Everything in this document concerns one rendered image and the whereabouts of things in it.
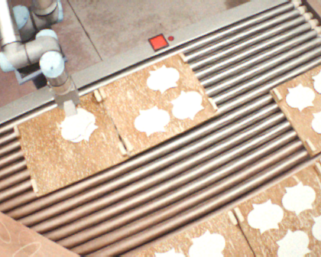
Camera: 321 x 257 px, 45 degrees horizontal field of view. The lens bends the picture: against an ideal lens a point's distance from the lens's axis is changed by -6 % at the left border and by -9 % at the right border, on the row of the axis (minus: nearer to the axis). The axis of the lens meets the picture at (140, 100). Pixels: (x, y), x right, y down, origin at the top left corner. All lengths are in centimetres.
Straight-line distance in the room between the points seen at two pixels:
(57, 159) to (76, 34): 167
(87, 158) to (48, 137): 20
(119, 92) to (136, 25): 145
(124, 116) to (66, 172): 34
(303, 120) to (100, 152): 87
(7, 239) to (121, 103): 75
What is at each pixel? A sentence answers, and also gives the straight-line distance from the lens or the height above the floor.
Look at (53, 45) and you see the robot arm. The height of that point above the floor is 141.
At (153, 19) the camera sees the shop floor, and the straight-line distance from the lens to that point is 321.
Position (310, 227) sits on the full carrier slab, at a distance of 165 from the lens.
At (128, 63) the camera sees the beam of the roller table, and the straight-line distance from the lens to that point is 188.
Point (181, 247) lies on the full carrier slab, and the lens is 156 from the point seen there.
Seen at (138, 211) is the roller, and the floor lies 92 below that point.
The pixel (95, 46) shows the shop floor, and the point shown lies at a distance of 312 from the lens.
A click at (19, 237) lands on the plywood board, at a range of 157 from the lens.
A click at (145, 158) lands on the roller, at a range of 167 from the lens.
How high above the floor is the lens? 248
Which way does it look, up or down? 62 degrees down
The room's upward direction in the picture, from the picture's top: 10 degrees counter-clockwise
